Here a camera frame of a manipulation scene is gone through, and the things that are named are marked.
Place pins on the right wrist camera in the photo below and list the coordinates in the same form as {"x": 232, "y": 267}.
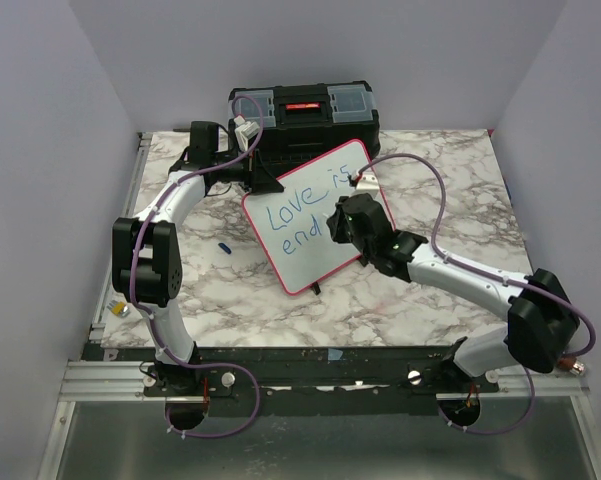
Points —
{"x": 364, "y": 183}

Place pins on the red brown cable connector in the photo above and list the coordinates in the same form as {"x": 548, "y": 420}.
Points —
{"x": 572, "y": 365}

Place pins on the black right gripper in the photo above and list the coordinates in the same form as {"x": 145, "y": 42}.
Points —
{"x": 335, "y": 222}

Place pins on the black plastic toolbox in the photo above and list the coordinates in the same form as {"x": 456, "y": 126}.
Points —
{"x": 305, "y": 121}

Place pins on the blue tape piece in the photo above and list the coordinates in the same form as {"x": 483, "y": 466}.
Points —
{"x": 334, "y": 354}

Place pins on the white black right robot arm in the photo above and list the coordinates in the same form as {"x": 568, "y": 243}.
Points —
{"x": 538, "y": 326}

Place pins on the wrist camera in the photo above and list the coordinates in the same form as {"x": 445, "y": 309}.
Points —
{"x": 245, "y": 130}
{"x": 364, "y": 183}

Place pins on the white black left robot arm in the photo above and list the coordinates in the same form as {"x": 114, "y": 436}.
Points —
{"x": 146, "y": 262}

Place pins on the blue marker cap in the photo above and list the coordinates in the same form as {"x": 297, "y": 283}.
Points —
{"x": 225, "y": 248}

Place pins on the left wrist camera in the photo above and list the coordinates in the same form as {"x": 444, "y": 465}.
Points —
{"x": 245, "y": 130}

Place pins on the yellow silver small part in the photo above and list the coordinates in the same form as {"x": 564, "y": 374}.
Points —
{"x": 118, "y": 308}

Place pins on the pink framed whiteboard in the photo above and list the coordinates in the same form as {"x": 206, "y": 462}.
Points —
{"x": 291, "y": 225}

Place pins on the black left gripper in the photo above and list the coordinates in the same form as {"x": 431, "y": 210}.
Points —
{"x": 257, "y": 177}

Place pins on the black mounting rail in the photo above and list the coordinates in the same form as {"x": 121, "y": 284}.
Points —
{"x": 284, "y": 381}

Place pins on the aluminium frame rail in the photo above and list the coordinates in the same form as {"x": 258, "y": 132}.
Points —
{"x": 120, "y": 237}

